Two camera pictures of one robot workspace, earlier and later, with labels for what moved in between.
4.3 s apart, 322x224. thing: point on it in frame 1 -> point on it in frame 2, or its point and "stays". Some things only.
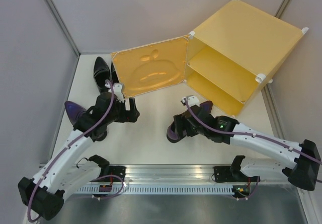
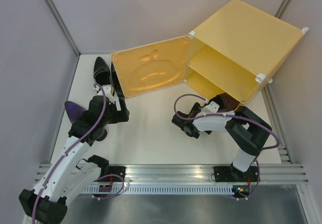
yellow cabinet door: [153, 67] stays
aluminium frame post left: [58, 17] stays
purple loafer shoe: [206, 107] -> [226, 103]
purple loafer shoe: [73, 109] stays
